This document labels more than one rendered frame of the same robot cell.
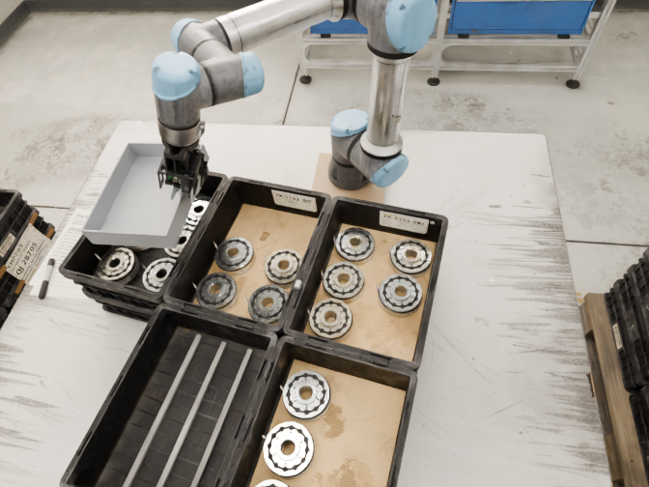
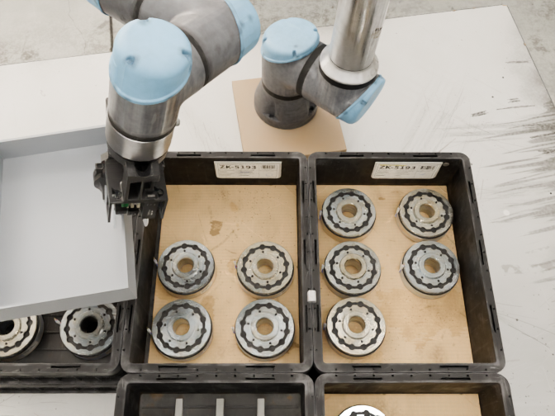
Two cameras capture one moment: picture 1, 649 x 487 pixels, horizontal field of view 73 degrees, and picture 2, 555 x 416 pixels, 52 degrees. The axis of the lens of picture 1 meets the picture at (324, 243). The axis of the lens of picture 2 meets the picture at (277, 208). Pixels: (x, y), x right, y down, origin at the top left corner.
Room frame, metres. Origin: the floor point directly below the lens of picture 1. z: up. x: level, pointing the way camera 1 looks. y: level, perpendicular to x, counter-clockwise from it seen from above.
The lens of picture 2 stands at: (0.26, 0.25, 1.83)
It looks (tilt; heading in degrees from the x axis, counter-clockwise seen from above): 64 degrees down; 334
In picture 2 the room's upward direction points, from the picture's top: 1 degrees clockwise
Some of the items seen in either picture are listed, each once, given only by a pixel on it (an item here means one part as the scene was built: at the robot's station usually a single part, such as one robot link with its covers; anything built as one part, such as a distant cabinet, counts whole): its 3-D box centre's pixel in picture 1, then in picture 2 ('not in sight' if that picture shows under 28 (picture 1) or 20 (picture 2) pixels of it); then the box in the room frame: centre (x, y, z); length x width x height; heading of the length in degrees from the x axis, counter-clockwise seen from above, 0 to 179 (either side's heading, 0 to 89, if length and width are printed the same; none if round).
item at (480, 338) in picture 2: (370, 283); (391, 265); (0.50, -0.10, 0.87); 0.40 x 0.30 x 0.11; 156
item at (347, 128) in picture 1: (351, 135); (291, 56); (0.99, -0.13, 0.89); 0.13 x 0.12 x 0.14; 29
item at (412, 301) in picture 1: (400, 292); (431, 267); (0.47, -0.16, 0.86); 0.10 x 0.10 x 0.01
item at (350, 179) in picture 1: (351, 161); (286, 89); (1.00, -0.12, 0.78); 0.15 x 0.15 x 0.10
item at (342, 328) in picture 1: (330, 318); (356, 325); (0.43, 0.01, 0.86); 0.10 x 0.10 x 0.01
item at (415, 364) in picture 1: (371, 273); (396, 254); (0.50, -0.10, 0.92); 0.40 x 0.30 x 0.02; 156
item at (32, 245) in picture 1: (29, 253); not in sight; (1.11, 1.19, 0.41); 0.31 x 0.02 x 0.16; 165
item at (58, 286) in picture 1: (80, 250); not in sight; (0.86, 0.77, 0.70); 0.33 x 0.23 x 0.01; 165
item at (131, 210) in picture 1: (150, 191); (59, 217); (0.72, 0.38, 1.07); 0.27 x 0.20 x 0.05; 165
